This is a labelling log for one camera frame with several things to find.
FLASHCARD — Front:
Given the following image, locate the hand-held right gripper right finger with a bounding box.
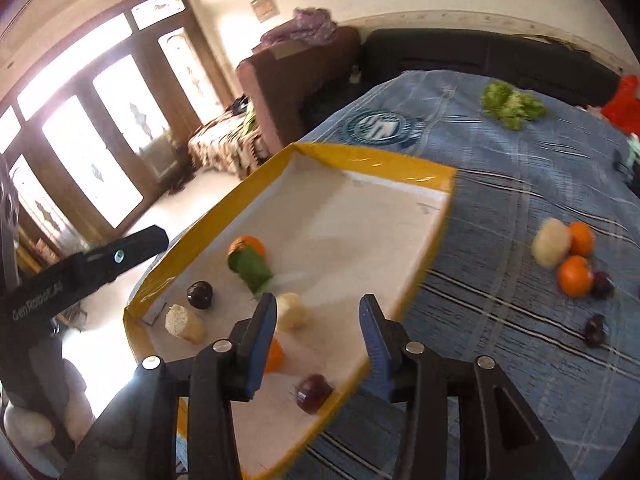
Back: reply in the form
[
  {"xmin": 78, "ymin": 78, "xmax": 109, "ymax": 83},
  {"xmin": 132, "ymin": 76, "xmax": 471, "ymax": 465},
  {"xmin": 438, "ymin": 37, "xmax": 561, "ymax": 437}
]
[{"xmin": 359, "ymin": 294, "xmax": 576, "ymax": 480}]

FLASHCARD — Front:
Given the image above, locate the table with patterned cloth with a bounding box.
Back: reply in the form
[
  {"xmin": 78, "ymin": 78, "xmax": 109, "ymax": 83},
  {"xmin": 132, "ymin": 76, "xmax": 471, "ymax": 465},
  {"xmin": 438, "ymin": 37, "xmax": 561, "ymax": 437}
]
[{"xmin": 187, "ymin": 110, "xmax": 266, "ymax": 178}]

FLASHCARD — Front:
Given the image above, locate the person's grey clothing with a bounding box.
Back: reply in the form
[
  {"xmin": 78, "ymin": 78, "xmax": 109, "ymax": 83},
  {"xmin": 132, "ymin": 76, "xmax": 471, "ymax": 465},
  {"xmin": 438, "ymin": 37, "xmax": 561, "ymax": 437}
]
[{"xmin": 0, "ymin": 330, "xmax": 96, "ymax": 480}]

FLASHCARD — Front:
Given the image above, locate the orange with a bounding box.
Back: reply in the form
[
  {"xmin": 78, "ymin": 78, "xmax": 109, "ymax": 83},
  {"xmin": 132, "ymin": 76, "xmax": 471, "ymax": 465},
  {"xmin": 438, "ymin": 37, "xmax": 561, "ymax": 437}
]
[
  {"xmin": 569, "ymin": 221, "xmax": 596, "ymax": 257},
  {"xmin": 228, "ymin": 235, "xmax": 267, "ymax": 261},
  {"xmin": 265, "ymin": 337, "xmax": 286, "ymax": 375},
  {"xmin": 557, "ymin": 255, "xmax": 595, "ymax": 297}
]

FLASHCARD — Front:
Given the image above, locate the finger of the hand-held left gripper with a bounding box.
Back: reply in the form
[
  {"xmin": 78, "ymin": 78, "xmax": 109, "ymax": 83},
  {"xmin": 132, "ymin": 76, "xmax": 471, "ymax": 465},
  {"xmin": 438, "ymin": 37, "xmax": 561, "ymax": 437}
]
[{"xmin": 75, "ymin": 225, "xmax": 169, "ymax": 294}]

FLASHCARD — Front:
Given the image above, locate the black sofa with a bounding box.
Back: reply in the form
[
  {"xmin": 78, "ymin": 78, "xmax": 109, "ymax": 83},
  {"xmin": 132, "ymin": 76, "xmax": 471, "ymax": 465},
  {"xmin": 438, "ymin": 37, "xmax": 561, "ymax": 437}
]
[{"xmin": 360, "ymin": 27, "xmax": 626, "ymax": 111}]

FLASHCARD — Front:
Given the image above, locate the red plastic bag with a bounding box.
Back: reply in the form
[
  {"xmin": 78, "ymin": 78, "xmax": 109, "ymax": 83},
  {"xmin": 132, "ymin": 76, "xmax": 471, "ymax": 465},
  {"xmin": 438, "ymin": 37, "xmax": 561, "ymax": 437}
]
[{"xmin": 600, "ymin": 74, "xmax": 640, "ymax": 136}]

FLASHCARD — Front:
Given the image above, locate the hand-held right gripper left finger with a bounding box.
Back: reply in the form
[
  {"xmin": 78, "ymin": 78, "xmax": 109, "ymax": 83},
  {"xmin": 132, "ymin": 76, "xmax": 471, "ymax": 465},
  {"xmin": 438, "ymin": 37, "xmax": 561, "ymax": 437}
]
[{"xmin": 65, "ymin": 292, "xmax": 278, "ymax": 480}]

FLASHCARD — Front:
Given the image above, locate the wooden glass door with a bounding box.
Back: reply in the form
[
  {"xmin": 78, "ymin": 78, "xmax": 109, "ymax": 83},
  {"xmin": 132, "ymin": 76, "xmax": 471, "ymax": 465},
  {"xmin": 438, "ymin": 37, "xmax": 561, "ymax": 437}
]
[{"xmin": 0, "ymin": 0, "xmax": 236, "ymax": 271}]

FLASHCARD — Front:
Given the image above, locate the brown sofa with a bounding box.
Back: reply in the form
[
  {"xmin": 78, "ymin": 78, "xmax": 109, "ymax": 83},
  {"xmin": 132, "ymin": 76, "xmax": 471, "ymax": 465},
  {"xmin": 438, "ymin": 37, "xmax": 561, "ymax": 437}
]
[{"xmin": 236, "ymin": 25, "xmax": 363, "ymax": 156}]

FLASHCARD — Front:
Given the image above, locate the purple cloth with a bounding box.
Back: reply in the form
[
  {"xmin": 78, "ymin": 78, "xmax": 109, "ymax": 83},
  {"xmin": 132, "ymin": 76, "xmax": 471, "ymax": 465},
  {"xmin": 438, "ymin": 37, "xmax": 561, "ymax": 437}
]
[{"xmin": 262, "ymin": 7, "xmax": 338, "ymax": 48}]

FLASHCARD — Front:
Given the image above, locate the dark red plum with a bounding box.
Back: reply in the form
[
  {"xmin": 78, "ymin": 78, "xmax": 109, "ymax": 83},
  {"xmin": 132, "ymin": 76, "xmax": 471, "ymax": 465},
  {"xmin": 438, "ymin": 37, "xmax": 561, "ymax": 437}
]
[
  {"xmin": 186, "ymin": 281, "xmax": 215, "ymax": 308},
  {"xmin": 591, "ymin": 270, "xmax": 616, "ymax": 300},
  {"xmin": 295, "ymin": 374, "xmax": 334, "ymax": 415},
  {"xmin": 584, "ymin": 314, "xmax": 606, "ymax": 348}
]

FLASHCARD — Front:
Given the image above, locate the green pear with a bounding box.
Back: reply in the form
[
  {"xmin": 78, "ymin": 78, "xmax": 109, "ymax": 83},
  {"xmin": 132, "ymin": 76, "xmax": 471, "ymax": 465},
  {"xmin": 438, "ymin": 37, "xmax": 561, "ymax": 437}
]
[{"xmin": 227, "ymin": 251, "xmax": 277, "ymax": 295}]

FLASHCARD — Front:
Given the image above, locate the black organizer box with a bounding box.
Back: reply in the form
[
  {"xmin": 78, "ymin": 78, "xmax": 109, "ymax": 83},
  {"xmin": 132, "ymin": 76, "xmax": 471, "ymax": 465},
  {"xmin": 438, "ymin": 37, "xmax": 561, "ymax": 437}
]
[{"xmin": 617, "ymin": 132, "xmax": 640, "ymax": 183}]

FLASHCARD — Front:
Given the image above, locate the small wall frame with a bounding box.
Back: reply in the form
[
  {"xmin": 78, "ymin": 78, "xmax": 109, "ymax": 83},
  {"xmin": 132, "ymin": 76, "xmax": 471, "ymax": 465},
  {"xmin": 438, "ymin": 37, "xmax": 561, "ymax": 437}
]
[{"xmin": 250, "ymin": 0, "xmax": 278, "ymax": 23}]

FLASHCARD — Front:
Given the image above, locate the green leafy vegetable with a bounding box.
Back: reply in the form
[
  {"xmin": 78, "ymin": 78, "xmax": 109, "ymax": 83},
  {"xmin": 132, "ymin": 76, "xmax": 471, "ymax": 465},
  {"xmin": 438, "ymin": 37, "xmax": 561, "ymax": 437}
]
[{"xmin": 481, "ymin": 81, "xmax": 546, "ymax": 131}]

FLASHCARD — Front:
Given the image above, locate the yellow cardboard tray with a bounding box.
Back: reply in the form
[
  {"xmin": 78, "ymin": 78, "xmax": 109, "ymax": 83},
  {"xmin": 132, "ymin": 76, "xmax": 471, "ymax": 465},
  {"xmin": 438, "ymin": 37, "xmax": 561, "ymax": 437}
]
[{"xmin": 122, "ymin": 142, "xmax": 458, "ymax": 478}]

